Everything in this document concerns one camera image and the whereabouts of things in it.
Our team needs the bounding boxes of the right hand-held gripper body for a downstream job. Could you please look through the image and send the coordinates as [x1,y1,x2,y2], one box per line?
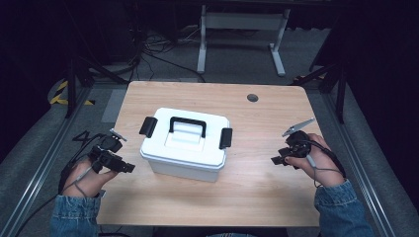
[278,117,316,163]

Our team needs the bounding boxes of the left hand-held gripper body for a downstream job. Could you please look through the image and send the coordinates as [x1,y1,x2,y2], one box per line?
[88,127,128,175]

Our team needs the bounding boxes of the white lidded storage box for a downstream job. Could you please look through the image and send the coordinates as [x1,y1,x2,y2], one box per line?
[138,107,234,184]

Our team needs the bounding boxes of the person's left hand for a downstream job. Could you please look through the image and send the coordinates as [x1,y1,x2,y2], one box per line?
[61,158,119,199]

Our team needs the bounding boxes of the person's right hand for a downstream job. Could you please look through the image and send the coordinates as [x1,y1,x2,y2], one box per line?
[284,132,348,189]

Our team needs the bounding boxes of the grey floor plate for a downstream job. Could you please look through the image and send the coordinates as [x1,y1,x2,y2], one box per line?
[100,88,128,124]

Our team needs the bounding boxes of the black tripod stand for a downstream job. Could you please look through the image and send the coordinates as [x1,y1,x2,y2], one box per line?
[63,53,130,119]
[289,61,350,125]

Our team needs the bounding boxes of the yellow black floor tape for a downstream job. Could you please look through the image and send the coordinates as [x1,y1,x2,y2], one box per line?
[48,80,97,107]

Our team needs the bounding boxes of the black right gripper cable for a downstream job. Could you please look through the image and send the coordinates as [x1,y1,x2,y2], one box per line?
[297,139,348,180]

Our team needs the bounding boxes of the grey right wrist cord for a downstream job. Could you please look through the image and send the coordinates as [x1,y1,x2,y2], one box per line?
[305,153,344,190]

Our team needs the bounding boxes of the grey wrist cord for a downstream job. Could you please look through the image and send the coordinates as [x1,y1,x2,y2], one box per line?
[305,153,344,190]
[62,166,95,199]

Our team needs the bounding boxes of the grey left wrist cord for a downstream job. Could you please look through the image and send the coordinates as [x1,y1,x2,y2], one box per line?
[62,166,95,199]

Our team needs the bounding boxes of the black floor cables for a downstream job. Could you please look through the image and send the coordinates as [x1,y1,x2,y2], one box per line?
[129,28,207,84]

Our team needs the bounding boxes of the white metal desk frame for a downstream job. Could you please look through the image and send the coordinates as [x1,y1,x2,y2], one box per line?
[196,4,293,78]

